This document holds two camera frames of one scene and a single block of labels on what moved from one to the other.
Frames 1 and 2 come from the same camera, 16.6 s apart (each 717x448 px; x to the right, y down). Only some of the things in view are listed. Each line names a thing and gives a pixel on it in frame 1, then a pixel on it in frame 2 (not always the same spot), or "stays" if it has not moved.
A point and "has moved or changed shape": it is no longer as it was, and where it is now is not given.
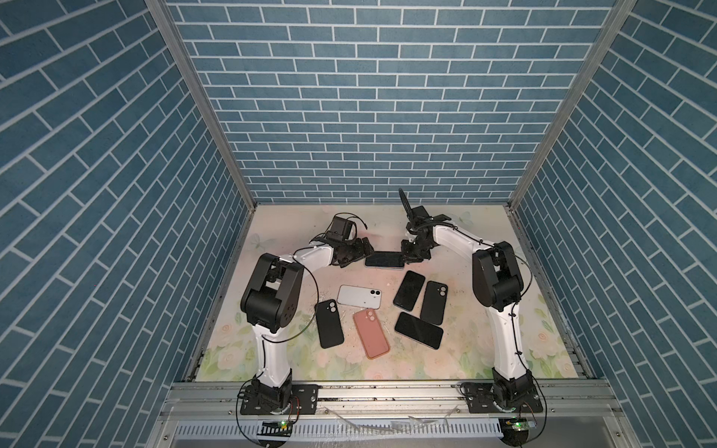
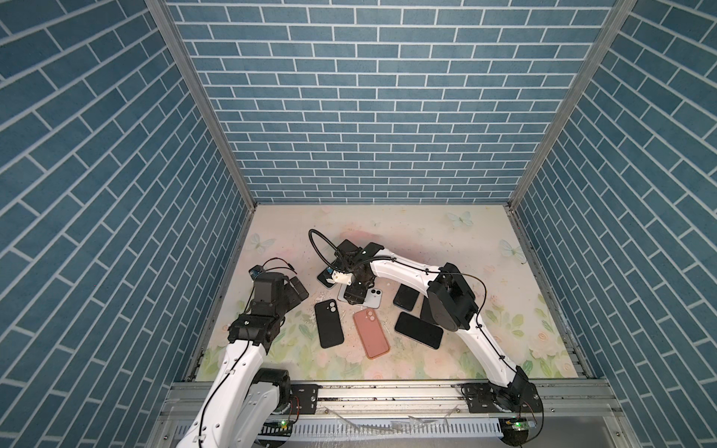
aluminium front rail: [562, 400] stays
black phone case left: [329, 324] stays
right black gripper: [407, 257] to [353, 297]
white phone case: [359, 297] stays
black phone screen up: [393, 259] has moved or changed shape
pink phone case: [372, 337] stays
